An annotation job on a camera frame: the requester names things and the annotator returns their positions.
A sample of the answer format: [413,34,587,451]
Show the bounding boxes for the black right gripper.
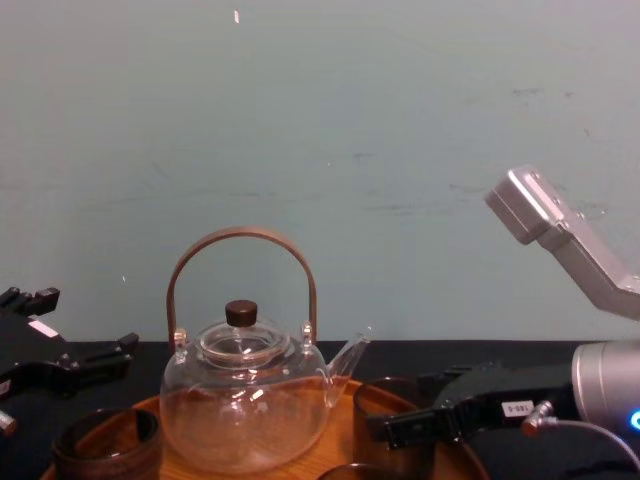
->
[366,362,582,450]

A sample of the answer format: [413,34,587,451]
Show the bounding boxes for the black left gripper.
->
[0,286,141,400]

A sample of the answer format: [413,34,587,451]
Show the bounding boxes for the round wooden tray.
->
[39,376,490,480]

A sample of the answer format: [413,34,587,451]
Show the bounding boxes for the smoked brown glass cup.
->
[351,376,437,480]
[51,406,162,480]
[316,462,382,480]

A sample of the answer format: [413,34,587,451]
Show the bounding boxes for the black table cloth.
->
[0,339,640,480]

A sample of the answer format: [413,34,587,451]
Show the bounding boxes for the glass lid with dark knob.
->
[199,299,291,367]

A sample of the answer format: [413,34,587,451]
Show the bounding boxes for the grey cable with silver plug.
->
[519,398,640,474]

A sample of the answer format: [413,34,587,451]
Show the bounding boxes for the clear glass teapot wooden handle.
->
[159,226,374,475]

